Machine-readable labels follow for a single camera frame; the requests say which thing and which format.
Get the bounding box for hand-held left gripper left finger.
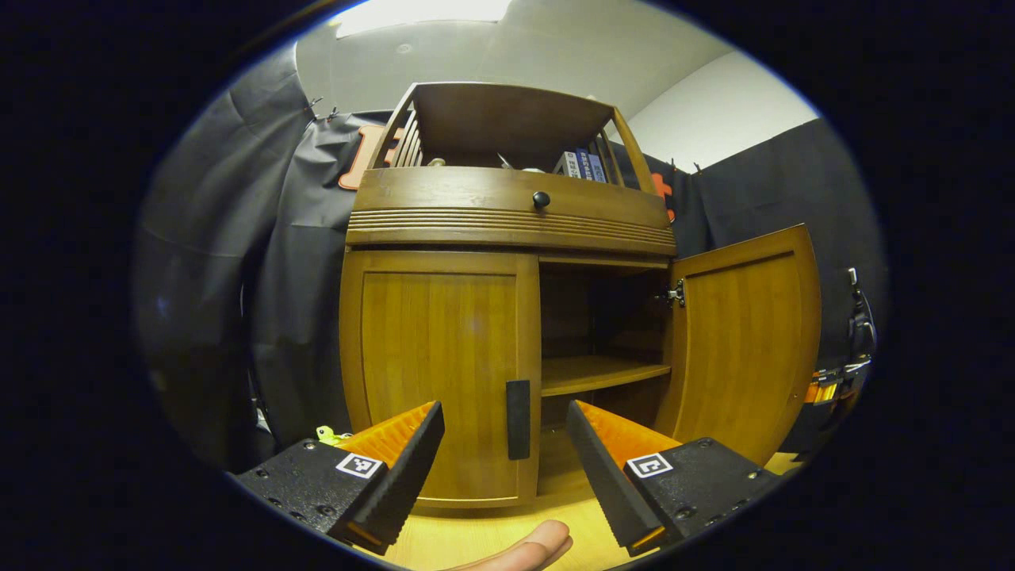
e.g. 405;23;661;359
234;400;446;556

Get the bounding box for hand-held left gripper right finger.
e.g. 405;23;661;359
565;400;782;558

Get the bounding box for wooden shoe cabinet door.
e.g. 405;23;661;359
339;247;542;508
654;224;822;466

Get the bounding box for black door handle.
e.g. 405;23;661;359
506;379;531;461

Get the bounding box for wooden double-door shoe cabinet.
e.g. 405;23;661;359
339;82;823;508

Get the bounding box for wooden cabinet drawer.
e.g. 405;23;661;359
349;167;676;232

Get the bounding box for black backdrop cloth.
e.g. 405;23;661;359
135;44;889;477

